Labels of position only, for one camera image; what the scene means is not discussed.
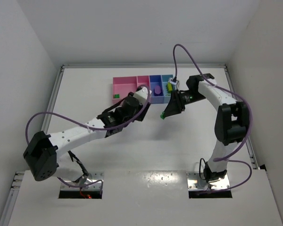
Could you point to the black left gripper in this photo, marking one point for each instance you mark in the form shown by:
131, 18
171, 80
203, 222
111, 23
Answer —
143, 111

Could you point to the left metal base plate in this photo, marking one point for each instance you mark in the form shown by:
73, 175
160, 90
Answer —
92, 183

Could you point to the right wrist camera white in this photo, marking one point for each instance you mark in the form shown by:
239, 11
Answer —
174, 82

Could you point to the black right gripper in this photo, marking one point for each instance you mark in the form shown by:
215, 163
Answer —
177, 101

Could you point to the lime rounded lego brick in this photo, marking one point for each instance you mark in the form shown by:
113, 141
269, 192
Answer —
169, 87

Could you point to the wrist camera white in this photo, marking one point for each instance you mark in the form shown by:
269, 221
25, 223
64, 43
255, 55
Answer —
174, 82
142, 94

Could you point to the purple rounded lego brick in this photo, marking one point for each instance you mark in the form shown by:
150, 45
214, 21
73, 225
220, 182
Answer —
157, 91

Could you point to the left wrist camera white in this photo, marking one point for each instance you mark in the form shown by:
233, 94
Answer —
142, 94

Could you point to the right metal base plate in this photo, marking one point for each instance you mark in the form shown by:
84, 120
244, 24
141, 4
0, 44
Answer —
197, 183

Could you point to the pink divided container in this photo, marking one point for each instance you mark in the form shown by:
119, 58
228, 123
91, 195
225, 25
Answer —
124, 85

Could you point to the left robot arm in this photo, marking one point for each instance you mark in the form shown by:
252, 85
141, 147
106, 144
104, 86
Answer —
44, 150

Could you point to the metal base plate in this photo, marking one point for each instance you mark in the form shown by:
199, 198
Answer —
197, 183
92, 183

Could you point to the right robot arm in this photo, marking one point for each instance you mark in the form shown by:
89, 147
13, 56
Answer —
231, 125

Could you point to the light blue container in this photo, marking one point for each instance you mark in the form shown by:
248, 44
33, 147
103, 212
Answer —
166, 93

